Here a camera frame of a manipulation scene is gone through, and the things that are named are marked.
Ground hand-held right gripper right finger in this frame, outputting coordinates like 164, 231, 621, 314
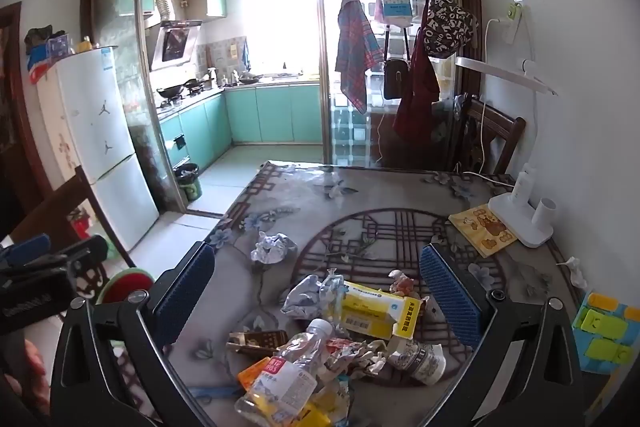
419, 243, 585, 427

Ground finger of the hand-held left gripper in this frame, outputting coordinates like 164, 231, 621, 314
30, 235, 109, 279
0, 234, 53, 269

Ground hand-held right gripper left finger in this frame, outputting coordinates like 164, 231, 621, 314
49, 241, 217, 427

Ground red green waste basket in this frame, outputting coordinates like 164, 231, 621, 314
97, 268, 156, 306

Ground patterned paper cup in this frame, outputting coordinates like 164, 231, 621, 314
387, 337, 447, 388

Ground blue-grey paper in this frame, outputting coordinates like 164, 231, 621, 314
281, 273, 347, 321

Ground black shoulder bag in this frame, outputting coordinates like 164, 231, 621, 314
382, 56, 411, 100

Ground black kitchen trash bin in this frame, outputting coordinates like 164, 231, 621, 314
173, 163, 203, 204

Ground person's left hand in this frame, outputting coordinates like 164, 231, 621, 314
20, 338, 52, 403

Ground red bottle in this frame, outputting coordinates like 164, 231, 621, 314
70, 209, 94, 241

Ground reddish snack wrapper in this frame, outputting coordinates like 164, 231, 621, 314
389, 269, 422, 299

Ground carved dark wooden chair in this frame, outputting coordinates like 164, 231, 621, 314
0, 164, 137, 299

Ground yellow cartoon book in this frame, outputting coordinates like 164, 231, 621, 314
448, 204, 519, 258

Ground yellow medicine box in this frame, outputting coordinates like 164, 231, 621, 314
339, 279, 427, 341

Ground brown cigarette box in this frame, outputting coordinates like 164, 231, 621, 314
227, 329, 289, 356

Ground crumpled white paper ball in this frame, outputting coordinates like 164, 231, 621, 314
250, 230, 299, 266

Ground white desk lamp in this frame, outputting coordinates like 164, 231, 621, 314
454, 56, 560, 249

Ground orange packet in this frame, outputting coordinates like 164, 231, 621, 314
237, 357, 272, 391

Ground crumpled printed wrapper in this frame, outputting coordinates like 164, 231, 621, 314
325, 338, 389, 379

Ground small white tissue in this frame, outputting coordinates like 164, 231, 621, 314
556, 256, 589, 288

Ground clear plastic bottle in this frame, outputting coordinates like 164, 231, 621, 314
234, 318, 335, 427

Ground white refrigerator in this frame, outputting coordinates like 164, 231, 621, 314
36, 48, 161, 254

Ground dark wooden cabinet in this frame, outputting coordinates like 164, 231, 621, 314
0, 2, 52, 238

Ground floral table cover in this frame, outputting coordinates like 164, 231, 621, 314
165, 159, 617, 427

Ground blue green yellow toy board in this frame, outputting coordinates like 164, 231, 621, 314
571, 290, 635, 376

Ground yellow snack packet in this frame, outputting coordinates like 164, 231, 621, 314
299, 399, 347, 427

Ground red blue carton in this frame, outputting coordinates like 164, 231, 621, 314
27, 51, 59, 86

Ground dark red hanging garment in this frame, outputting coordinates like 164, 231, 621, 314
392, 0, 442, 154

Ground teal kitchen base cabinets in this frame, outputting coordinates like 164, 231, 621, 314
158, 83, 322, 168

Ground black bag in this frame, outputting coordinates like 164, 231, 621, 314
24, 25, 69, 56

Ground silver range hood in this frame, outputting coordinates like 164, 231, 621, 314
149, 19, 204, 72

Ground frosted glass door panel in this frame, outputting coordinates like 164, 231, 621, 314
81, 0, 189, 214

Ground plaid hanging towel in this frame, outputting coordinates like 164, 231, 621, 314
334, 0, 384, 116

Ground letter print fabric bag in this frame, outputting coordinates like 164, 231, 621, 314
422, 0, 479, 60

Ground white power strip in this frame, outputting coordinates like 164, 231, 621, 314
500, 4, 529, 46

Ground white power cable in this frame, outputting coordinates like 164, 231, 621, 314
454, 18, 517, 188

